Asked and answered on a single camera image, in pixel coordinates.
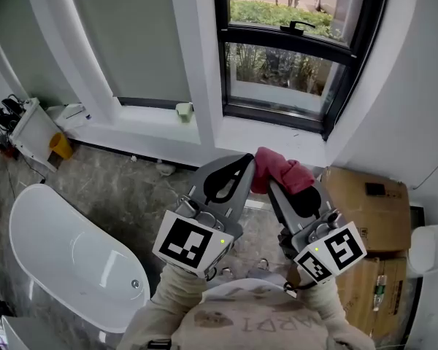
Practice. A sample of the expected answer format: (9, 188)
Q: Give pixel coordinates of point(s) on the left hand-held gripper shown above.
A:
(190, 239)

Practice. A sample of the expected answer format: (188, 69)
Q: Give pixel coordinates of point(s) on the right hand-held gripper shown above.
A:
(341, 248)

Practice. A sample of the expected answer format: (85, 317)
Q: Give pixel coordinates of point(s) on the red cloth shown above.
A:
(273, 166)

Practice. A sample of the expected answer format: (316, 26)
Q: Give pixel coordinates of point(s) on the black framed window glass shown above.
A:
(277, 71)

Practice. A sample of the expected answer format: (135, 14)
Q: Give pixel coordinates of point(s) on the person's left forearm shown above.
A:
(168, 297)

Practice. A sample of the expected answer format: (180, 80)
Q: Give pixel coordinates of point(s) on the person's right forearm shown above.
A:
(325, 301)

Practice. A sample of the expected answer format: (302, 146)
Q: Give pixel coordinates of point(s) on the brown cardboard box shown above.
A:
(365, 217)
(394, 290)

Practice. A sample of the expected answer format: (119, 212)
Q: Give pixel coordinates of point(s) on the small black device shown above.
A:
(376, 189)

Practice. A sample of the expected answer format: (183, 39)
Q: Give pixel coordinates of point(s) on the pale green plastic holder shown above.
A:
(184, 112)

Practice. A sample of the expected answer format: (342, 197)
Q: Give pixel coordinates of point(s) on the clear plastic bottle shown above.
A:
(379, 292)

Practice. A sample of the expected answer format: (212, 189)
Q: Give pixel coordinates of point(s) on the person's beige printed shirt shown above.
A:
(252, 319)

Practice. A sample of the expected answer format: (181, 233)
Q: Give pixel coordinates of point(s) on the white toilet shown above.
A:
(430, 248)

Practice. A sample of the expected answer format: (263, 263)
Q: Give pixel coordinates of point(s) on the white bathtub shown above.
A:
(69, 246)

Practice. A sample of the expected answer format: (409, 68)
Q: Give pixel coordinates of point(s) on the yellow plastic cup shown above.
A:
(60, 146)

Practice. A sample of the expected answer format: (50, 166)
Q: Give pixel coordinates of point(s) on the white flat box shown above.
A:
(67, 113)

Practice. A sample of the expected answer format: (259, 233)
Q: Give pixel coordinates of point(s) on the grey roller blind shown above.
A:
(25, 49)
(138, 38)

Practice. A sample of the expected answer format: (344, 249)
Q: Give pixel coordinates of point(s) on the white cabinet panel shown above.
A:
(33, 130)

